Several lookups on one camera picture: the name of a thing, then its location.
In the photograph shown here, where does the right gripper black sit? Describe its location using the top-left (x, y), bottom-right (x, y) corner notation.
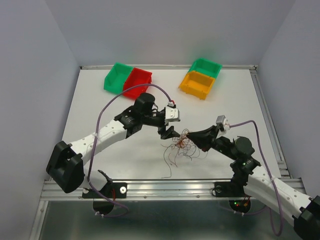
top-left (186, 124), bottom-right (238, 160)

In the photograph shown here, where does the wire bundle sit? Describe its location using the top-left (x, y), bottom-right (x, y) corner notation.
top-left (159, 128), bottom-right (210, 180)

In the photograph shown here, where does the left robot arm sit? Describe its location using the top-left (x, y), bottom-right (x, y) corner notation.
top-left (46, 93), bottom-right (180, 197)

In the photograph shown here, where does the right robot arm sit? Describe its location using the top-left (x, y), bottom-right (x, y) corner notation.
top-left (186, 125), bottom-right (320, 240)

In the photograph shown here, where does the yellow plastic bin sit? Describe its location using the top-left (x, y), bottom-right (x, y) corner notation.
top-left (179, 70), bottom-right (216, 100)

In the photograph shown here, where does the red plastic bin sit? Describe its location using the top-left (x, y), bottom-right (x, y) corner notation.
top-left (123, 67), bottom-right (152, 100)

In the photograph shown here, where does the right green plastic bin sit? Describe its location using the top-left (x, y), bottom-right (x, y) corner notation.
top-left (188, 58), bottom-right (222, 79)

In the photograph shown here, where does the green plastic bin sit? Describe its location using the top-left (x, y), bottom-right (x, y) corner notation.
top-left (103, 62), bottom-right (133, 95)
top-left (188, 58), bottom-right (222, 79)

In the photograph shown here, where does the left green plastic bin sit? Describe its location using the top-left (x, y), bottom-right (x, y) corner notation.
top-left (103, 62), bottom-right (133, 95)

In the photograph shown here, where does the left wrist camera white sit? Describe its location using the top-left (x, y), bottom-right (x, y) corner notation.
top-left (164, 106), bottom-right (181, 125)

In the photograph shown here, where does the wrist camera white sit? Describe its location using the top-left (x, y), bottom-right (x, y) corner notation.
top-left (164, 106), bottom-right (181, 125)
top-left (215, 115), bottom-right (230, 132)

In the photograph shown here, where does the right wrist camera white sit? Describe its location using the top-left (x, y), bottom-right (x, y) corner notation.
top-left (215, 115), bottom-right (230, 132)

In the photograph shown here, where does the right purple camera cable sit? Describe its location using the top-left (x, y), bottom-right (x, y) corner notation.
top-left (231, 119), bottom-right (285, 237)

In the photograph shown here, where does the purple camera cable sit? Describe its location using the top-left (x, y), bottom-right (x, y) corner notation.
top-left (231, 119), bottom-right (285, 237)
top-left (87, 83), bottom-right (176, 219)

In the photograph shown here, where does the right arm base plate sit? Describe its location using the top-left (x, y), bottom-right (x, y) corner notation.
top-left (212, 181), bottom-right (243, 198)

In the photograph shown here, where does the aluminium front rail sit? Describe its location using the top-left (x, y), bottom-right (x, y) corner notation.
top-left (39, 177), bottom-right (309, 201)

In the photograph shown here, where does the aluminium rail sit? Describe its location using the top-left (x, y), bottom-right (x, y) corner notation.
top-left (249, 65), bottom-right (293, 179)
top-left (39, 177), bottom-right (309, 201)

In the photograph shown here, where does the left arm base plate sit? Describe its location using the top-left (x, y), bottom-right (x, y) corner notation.
top-left (81, 170), bottom-right (128, 200)

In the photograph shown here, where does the aluminium right rail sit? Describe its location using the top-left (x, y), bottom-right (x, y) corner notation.
top-left (249, 65), bottom-right (293, 179)

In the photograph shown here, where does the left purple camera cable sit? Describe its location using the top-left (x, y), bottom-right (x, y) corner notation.
top-left (87, 83), bottom-right (176, 219)

